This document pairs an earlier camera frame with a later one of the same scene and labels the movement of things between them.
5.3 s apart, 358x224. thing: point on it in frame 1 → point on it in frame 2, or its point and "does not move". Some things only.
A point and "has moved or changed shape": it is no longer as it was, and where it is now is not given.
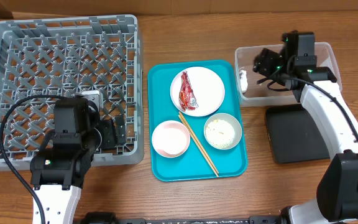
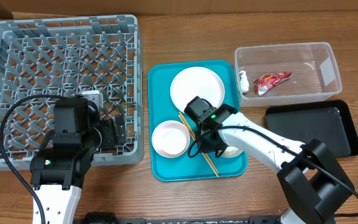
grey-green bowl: (222, 131) has moved or changed shape
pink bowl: (171, 139) does not move
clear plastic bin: (250, 93) does not move
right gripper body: (266, 61) → (212, 146)
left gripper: (107, 125) does not move
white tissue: (243, 80) does not move
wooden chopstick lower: (198, 145) does not move
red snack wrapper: (187, 99) → (268, 80)
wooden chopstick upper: (188, 125) does not move
